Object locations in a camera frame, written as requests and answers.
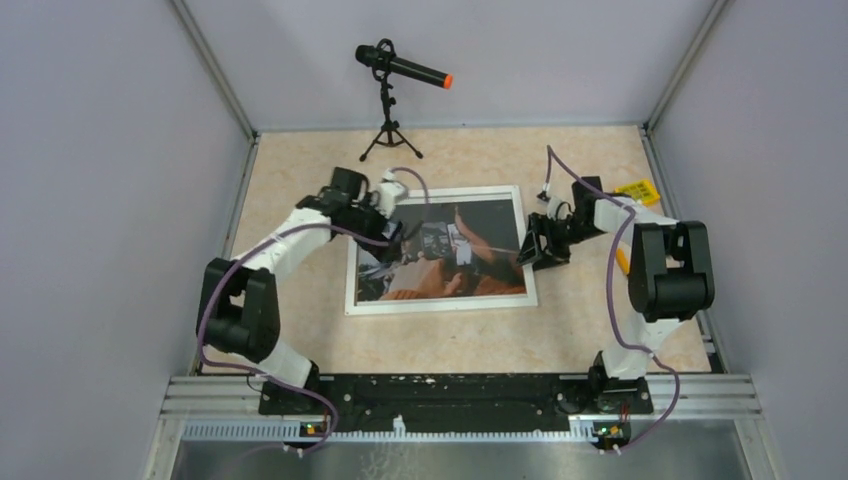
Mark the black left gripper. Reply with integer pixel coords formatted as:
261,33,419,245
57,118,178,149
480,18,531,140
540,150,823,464
341,191,407,263

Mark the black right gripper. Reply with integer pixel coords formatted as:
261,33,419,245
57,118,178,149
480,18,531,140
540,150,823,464
515,212,606,272

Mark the white wooden photo frame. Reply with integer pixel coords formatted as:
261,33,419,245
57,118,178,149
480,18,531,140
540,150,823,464
344,185,539,316

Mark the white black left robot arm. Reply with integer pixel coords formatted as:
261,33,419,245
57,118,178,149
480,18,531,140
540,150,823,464
196,167,409,414

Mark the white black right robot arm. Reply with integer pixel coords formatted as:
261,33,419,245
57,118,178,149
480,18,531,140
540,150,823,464
517,177,715,412

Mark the black tripod microphone stand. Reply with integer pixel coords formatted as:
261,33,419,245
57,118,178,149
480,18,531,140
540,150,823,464
359,38,424,162

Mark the yellow plastic box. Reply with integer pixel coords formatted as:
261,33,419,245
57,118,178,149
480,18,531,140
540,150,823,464
614,179,661,206

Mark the black microphone orange tip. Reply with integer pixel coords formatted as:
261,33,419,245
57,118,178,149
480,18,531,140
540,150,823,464
355,45,453,89

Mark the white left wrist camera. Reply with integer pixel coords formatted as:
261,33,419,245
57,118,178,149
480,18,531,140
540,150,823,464
372,169,409,218

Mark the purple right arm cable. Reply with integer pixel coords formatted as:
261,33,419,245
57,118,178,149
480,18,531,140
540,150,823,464
544,145,682,455

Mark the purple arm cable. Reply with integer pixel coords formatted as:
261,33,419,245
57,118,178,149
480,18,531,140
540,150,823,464
544,145,682,455
195,166,431,458

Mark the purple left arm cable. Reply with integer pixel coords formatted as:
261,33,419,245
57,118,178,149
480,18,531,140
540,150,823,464
195,166,431,458

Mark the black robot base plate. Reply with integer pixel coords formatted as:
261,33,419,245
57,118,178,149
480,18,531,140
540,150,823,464
258,373,654,433

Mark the aluminium rail front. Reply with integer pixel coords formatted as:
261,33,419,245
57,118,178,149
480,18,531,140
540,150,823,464
160,374,762,444

